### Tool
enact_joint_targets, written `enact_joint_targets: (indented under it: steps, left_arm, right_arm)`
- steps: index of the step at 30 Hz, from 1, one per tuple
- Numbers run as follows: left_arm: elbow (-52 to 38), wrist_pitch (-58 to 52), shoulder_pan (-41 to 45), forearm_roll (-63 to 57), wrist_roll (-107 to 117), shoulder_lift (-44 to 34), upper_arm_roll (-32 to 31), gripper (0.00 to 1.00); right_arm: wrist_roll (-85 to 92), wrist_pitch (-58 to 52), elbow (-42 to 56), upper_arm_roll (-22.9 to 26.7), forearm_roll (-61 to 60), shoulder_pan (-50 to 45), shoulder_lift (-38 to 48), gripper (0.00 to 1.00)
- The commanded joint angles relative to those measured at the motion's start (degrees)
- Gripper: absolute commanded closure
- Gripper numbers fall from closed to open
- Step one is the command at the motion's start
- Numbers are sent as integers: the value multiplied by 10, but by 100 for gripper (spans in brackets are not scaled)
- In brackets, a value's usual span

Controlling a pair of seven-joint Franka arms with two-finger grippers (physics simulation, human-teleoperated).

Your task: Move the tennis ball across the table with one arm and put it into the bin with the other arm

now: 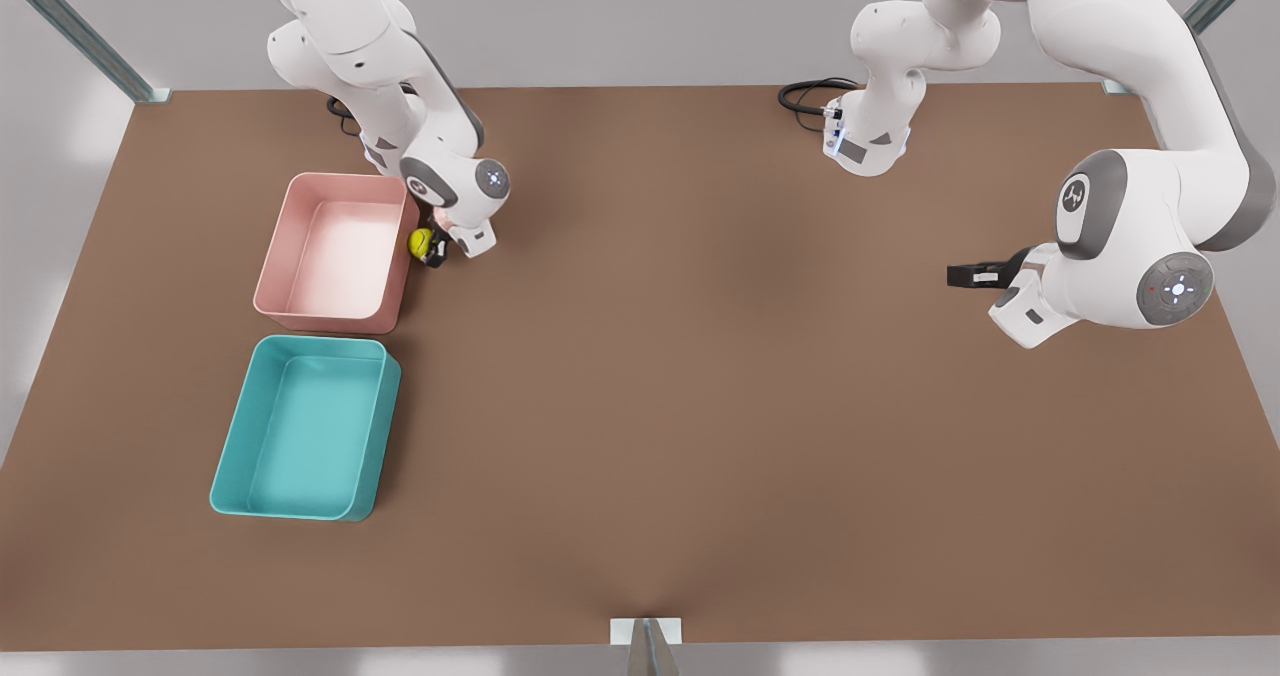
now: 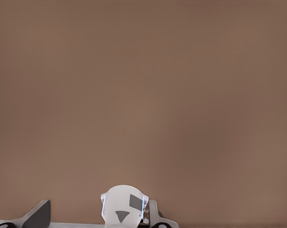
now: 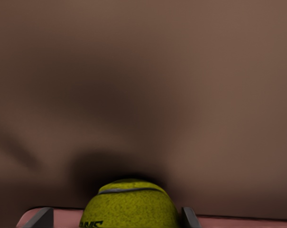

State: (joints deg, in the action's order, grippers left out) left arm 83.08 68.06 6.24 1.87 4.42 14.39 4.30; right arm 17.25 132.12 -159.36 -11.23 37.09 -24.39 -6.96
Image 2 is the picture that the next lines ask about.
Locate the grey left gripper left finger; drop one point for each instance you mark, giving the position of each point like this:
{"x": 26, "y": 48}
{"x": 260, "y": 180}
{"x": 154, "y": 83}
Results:
{"x": 36, "y": 215}

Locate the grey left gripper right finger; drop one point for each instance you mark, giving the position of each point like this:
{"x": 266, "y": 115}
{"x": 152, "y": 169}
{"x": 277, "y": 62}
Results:
{"x": 153, "y": 211}

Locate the white rounded object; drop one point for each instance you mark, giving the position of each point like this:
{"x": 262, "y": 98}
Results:
{"x": 120, "y": 199}

